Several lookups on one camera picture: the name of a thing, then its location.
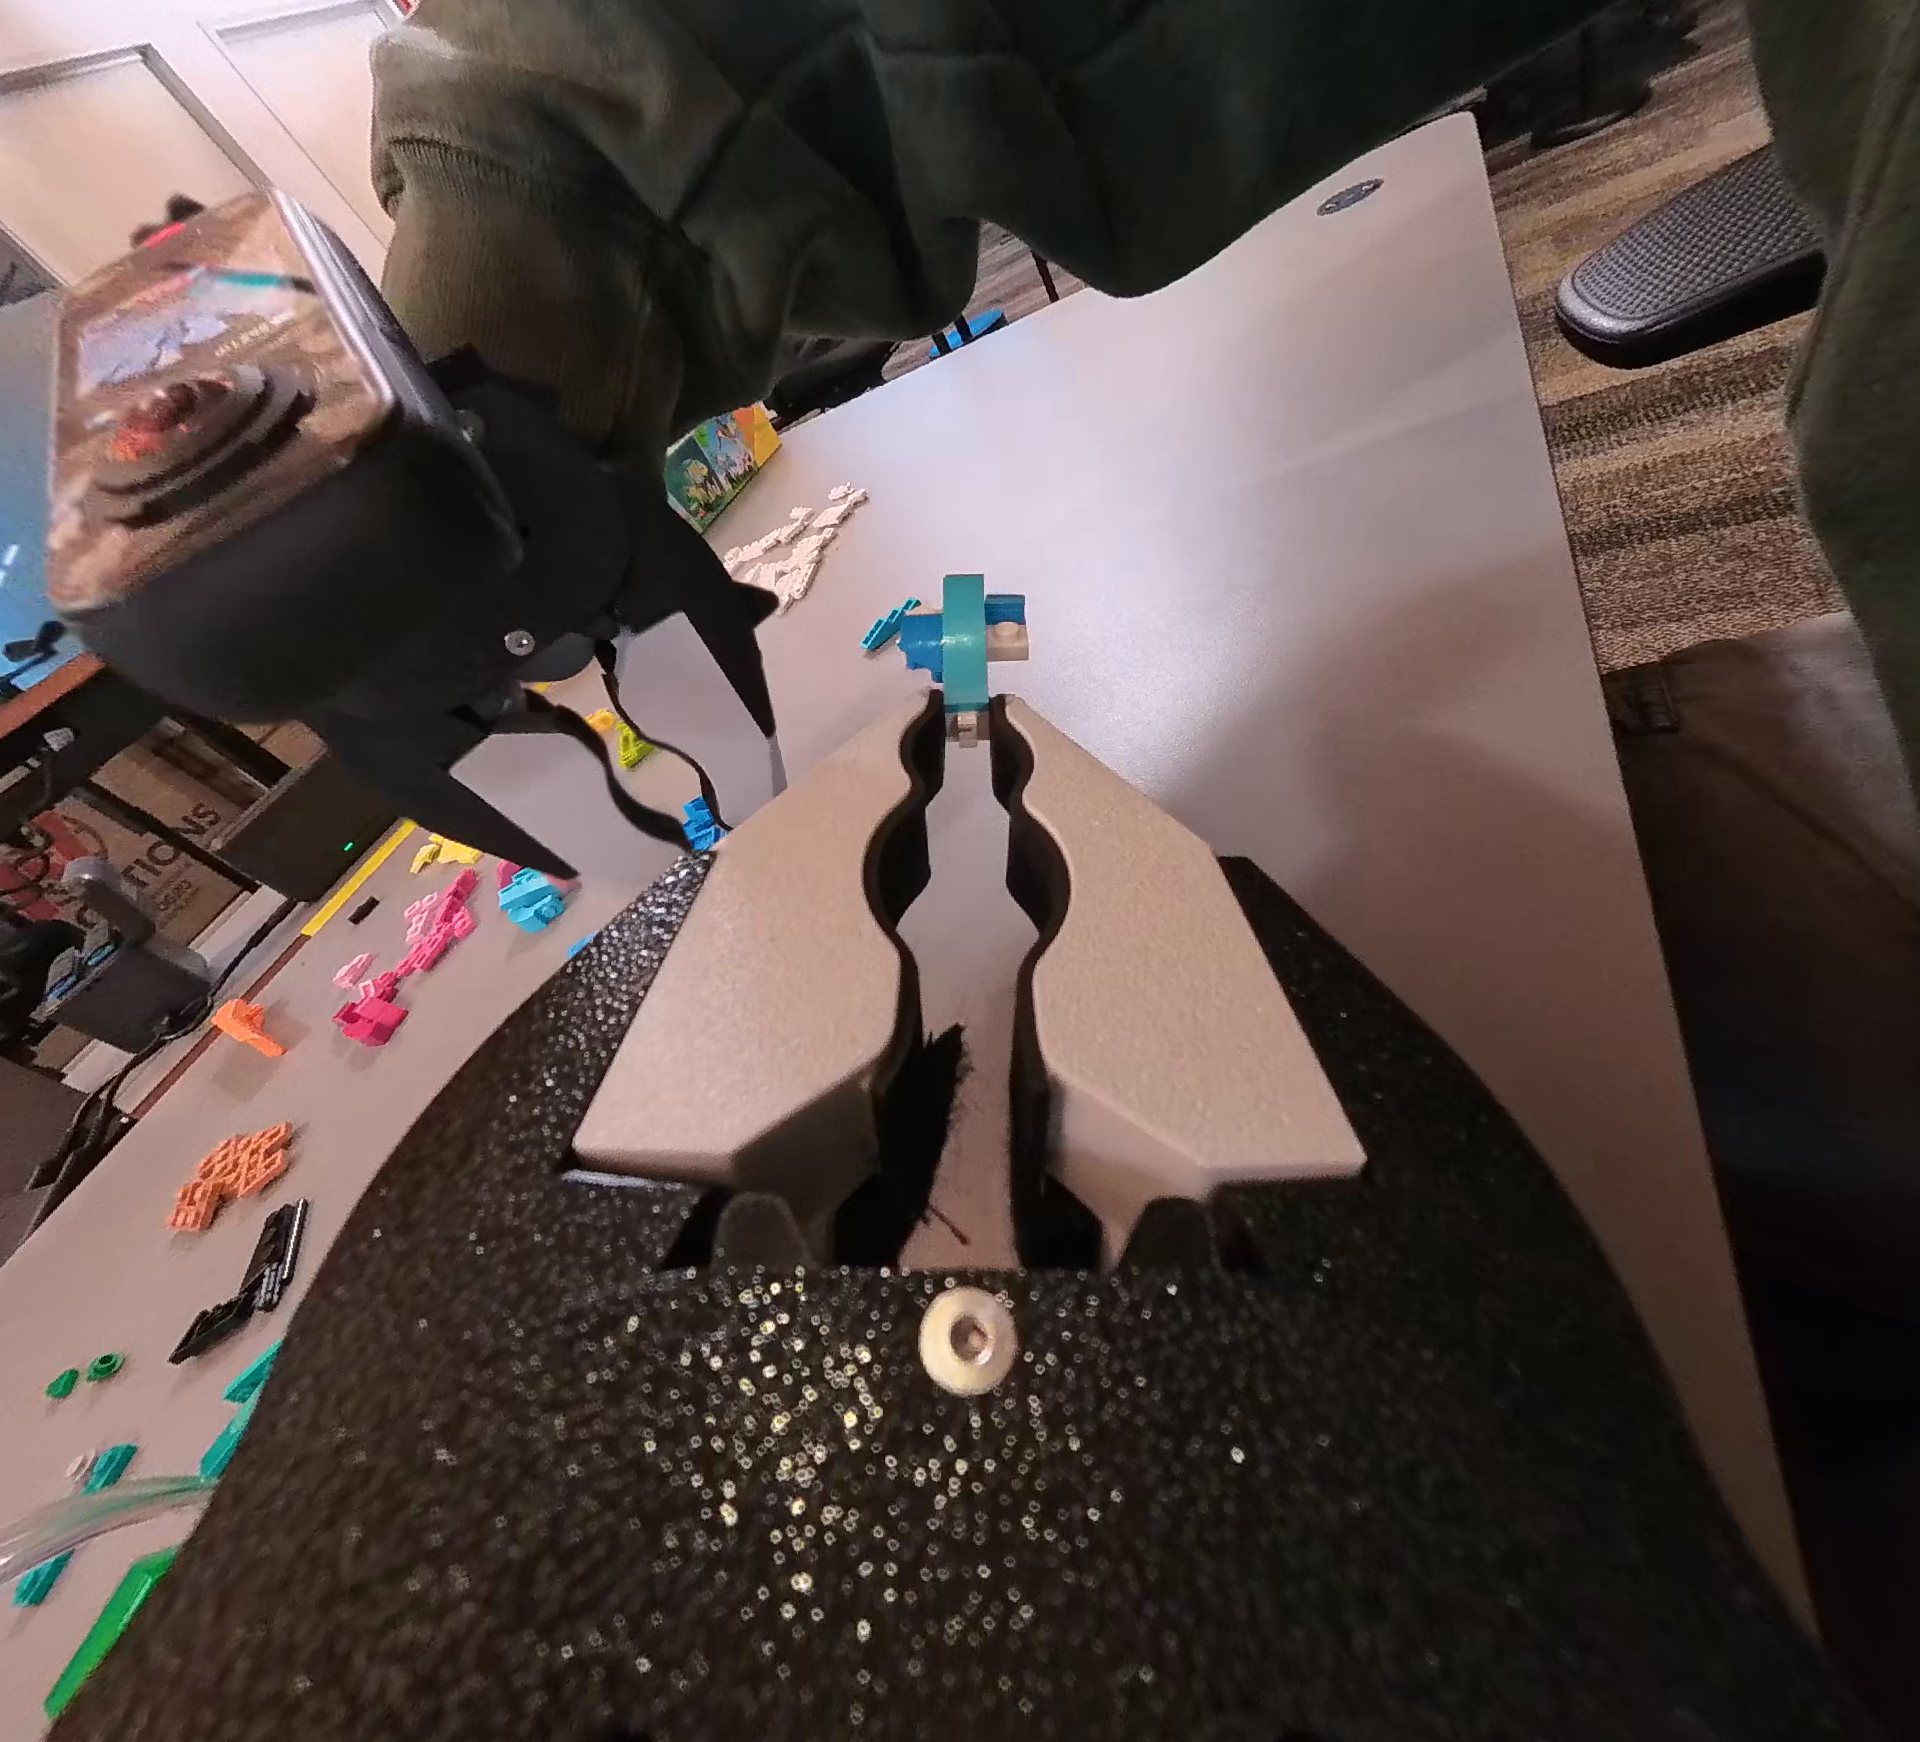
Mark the yellow lego pieces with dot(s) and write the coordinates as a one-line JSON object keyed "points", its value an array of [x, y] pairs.
{"points": [[623, 740]]}

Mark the group of teal lego pieces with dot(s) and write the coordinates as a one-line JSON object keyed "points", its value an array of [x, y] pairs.
{"points": [[240, 1420]]}

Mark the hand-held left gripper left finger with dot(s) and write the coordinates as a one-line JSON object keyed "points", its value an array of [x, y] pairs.
{"points": [[735, 1021]]}

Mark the clear plastic bag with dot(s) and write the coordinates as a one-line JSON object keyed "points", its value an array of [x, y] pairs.
{"points": [[76, 1517]]}

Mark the person's right forearm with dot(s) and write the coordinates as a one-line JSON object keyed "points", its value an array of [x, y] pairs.
{"points": [[631, 92]]}

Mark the black lego plates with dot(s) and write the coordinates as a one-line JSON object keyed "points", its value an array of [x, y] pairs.
{"points": [[247, 1285]]}

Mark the dark green zip jacket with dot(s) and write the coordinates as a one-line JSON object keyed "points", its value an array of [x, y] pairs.
{"points": [[1352, 3]]}

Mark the orange lego piece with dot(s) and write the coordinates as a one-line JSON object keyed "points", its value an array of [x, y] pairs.
{"points": [[247, 1026]]}

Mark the pile of white lego pieces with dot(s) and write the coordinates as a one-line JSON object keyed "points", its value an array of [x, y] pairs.
{"points": [[788, 550]]}

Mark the small blue teal lego assembly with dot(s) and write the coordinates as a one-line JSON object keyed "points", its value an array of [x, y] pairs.
{"points": [[960, 640]]}

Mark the colourful lego set box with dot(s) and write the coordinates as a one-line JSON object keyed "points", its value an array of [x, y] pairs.
{"points": [[722, 468]]}

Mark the small green round lego pieces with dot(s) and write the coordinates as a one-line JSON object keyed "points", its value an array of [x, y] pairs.
{"points": [[84, 1375]]}

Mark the pile of orange lego plates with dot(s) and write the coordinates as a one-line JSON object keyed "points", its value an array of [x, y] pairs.
{"points": [[233, 1177]]}

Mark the cyan lego pieces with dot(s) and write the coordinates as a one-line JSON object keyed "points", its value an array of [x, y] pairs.
{"points": [[532, 900]]}

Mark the pile of pink lego pieces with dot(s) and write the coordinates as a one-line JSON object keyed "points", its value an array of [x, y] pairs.
{"points": [[407, 962]]}

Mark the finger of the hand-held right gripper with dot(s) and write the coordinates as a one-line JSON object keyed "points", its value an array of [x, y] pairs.
{"points": [[480, 806], [739, 640]]}

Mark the bright green lego plate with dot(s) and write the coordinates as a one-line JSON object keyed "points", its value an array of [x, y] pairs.
{"points": [[105, 1638]]}

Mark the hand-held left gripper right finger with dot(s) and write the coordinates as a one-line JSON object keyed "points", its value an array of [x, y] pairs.
{"points": [[1184, 1021]]}

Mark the small blue lego plate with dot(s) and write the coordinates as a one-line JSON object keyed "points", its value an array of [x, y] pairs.
{"points": [[885, 629]]}

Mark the cardboard box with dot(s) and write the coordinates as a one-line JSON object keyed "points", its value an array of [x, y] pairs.
{"points": [[181, 812]]}

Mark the black chair armrest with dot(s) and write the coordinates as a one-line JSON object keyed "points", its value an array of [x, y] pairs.
{"points": [[1696, 272]]}

